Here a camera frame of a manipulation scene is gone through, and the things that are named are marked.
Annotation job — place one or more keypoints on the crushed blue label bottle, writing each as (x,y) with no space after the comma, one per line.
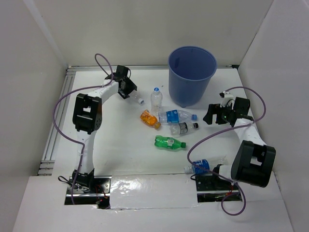
(208,164)

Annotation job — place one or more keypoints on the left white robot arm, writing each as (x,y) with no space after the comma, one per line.
(87,118)

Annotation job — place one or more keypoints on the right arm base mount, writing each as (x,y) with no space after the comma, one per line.
(211,188)

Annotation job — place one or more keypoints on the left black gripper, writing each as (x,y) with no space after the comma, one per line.
(131,86)

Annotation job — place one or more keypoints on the blue label water bottle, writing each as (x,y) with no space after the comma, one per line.
(176,116)

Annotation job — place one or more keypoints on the orange plastic bottle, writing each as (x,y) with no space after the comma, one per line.
(150,120)

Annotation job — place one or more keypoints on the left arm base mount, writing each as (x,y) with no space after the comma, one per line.
(98,194)

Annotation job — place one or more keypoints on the blue plastic bin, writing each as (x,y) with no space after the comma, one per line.
(190,70)

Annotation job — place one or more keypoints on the green plastic bottle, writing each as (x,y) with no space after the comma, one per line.
(168,143)

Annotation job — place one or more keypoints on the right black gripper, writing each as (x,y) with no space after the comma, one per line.
(214,108)

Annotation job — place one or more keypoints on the large clear plastic bottle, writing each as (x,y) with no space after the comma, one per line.
(135,95)

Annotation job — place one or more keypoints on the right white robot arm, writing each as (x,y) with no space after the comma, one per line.
(254,160)

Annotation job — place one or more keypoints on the black label clear bottle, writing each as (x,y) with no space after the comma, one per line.
(183,128)

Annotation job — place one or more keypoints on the small clear bottle white cap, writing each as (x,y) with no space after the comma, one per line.
(156,101)

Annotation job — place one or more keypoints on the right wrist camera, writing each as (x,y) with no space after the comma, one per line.
(227,99)

